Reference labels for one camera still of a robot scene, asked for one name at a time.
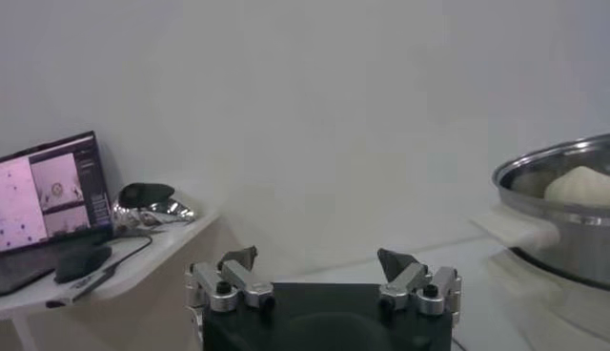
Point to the shiny chrome headset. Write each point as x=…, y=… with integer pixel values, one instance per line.
x=152, y=210

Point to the white side table with headset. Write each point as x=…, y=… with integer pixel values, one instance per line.
x=157, y=286

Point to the black computer mouse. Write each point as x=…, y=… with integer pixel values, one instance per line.
x=81, y=262

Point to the cream electric cooker base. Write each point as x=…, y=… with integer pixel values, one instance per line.
x=562, y=310

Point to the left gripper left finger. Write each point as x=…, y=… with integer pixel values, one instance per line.
x=245, y=281

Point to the perforated steel steamer basket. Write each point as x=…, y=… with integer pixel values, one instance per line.
x=572, y=238

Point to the white steamed baozi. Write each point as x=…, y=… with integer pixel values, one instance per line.
x=581, y=186

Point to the grey usb hub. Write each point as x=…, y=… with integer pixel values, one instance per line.
x=90, y=282

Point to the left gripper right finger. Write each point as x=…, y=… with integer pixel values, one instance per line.
x=407, y=281

